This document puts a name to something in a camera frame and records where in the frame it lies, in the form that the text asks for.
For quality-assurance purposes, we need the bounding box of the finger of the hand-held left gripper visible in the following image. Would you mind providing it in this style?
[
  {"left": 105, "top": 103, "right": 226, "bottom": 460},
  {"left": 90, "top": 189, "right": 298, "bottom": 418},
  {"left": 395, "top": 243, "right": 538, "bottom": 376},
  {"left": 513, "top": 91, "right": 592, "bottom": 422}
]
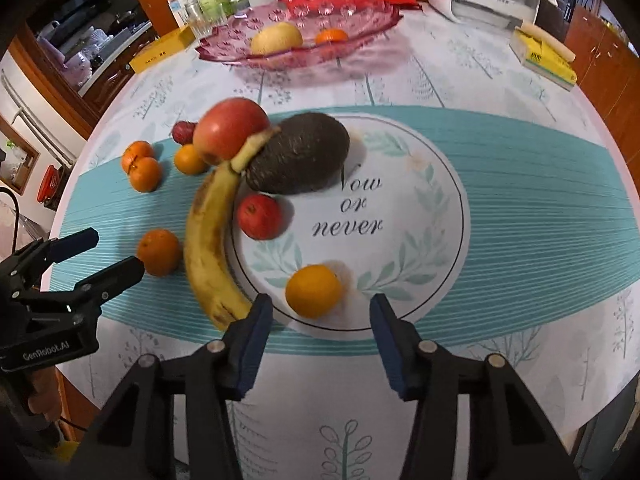
[
  {"left": 0, "top": 227, "right": 100, "bottom": 301},
  {"left": 20, "top": 256, "right": 146, "bottom": 318}
]

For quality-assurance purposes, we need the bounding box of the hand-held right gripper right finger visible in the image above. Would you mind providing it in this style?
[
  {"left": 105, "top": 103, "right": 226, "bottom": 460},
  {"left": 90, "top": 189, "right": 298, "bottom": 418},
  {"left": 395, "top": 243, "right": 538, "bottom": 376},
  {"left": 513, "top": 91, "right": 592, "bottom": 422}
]
[{"left": 369, "top": 293, "right": 581, "bottom": 480}]

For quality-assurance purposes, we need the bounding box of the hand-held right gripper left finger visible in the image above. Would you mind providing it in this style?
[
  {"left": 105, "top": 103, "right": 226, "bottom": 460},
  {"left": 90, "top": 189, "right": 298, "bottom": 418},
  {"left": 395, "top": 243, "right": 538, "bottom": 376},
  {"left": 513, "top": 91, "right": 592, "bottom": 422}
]
[{"left": 70, "top": 292, "right": 275, "bottom": 480}]

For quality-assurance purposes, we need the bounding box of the small yellow orange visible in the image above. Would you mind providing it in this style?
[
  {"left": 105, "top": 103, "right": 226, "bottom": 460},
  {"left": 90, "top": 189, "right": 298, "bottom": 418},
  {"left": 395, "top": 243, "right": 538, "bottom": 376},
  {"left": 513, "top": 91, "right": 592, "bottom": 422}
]
[
  {"left": 285, "top": 264, "right": 344, "bottom": 319},
  {"left": 174, "top": 143, "right": 208, "bottom": 176}
]

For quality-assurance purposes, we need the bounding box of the yellow spotted banana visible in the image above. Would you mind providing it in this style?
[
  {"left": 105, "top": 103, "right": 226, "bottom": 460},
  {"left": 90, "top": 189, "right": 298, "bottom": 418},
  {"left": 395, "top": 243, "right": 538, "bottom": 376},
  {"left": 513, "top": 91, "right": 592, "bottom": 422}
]
[{"left": 183, "top": 127, "right": 279, "bottom": 332}]

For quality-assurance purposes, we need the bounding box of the small bright red apple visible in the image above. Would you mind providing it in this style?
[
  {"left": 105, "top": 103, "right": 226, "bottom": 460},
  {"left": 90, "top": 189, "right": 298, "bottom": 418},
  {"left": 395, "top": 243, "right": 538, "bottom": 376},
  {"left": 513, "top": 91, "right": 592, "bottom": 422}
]
[{"left": 236, "top": 193, "right": 284, "bottom": 241}]

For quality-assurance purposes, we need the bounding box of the small dark red fruit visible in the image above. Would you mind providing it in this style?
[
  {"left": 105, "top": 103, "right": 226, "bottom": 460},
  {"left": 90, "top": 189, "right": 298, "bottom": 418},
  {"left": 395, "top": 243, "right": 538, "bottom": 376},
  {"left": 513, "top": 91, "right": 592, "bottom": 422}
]
[{"left": 171, "top": 120, "right": 200, "bottom": 146}]

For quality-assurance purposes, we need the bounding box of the large red yellow apple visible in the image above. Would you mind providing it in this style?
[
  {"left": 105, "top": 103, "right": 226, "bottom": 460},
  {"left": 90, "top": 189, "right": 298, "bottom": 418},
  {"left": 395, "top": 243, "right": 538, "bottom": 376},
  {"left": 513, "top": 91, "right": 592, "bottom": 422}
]
[{"left": 192, "top": 97, "right": 272, "bottom": 167}]

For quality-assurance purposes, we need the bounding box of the dark green avocado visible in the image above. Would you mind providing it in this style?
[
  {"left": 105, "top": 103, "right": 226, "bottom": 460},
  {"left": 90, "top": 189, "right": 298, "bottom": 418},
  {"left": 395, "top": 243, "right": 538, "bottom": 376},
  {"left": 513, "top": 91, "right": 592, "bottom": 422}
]
[{"left": 245, "top": 112, "right": 351, "bottom": 196}]

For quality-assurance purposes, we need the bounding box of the pink glass bowl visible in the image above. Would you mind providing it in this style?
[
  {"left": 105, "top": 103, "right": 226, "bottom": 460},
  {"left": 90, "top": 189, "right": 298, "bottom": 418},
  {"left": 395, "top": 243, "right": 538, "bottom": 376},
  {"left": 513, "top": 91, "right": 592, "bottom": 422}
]
[{"left": 194, "top": 0, "right": 405, "bottom": 72}]

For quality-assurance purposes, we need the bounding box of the yellow object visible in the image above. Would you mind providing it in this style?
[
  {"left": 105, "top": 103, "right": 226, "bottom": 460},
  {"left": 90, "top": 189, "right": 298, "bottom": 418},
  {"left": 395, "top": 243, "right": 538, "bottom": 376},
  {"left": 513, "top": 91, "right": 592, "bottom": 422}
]
[{"left": 52, "top": 440, "right": 81, "bottom": 466}]

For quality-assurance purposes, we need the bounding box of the wooden kitchen counter cabinet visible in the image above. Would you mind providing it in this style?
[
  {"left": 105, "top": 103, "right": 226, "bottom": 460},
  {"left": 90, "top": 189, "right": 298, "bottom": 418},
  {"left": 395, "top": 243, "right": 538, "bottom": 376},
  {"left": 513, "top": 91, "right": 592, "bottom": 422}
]
[{"left": 10, "top": 0, "right": 166, "bottom": 136}]

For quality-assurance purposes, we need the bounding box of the printed teal white tablecloth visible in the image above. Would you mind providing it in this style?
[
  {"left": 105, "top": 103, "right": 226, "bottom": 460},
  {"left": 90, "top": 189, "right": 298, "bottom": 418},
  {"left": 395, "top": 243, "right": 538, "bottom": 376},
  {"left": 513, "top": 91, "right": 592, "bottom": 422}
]
[{"left": 50, "top": 0, "right": 640, "bottom": 480}]

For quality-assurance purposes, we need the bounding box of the flat yellow box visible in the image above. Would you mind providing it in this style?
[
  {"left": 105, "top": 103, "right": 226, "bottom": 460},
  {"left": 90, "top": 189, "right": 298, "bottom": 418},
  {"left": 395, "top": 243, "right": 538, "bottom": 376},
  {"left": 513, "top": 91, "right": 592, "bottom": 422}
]
[{"left": 129, "top": 25, "right": 196, "bottom": 75}]

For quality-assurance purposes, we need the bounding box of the white blue carton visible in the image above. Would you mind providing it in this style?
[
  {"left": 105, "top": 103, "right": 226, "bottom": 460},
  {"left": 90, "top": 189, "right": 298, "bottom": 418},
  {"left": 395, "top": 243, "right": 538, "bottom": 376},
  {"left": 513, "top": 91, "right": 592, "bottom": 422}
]
[{"left": 167, "top": 0, "right": 193, "bottom": 28}]

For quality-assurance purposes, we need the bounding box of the clear ribbed glass cup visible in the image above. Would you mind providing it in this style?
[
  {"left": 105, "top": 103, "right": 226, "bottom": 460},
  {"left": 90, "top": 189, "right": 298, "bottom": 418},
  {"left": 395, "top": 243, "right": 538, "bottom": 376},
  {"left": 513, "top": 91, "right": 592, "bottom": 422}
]
[{"left": 184, "top": 0, "right": 217, "bottom": 40}]

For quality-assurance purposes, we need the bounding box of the yellow pear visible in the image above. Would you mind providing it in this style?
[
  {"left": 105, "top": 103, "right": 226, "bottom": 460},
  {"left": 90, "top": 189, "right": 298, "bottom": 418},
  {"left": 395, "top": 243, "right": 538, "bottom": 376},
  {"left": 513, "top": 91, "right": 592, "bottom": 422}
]
[{"left": 250, "top": 21, "right": 304, "bottom": 56}]

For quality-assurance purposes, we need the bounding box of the brown wooden cabinet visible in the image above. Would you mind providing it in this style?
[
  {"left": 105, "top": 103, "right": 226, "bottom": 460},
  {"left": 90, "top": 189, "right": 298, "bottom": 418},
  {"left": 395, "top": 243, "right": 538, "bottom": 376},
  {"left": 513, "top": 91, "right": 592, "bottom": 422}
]
[{"left": 565, "top": 0, "right": 640, "bottom": 161}]

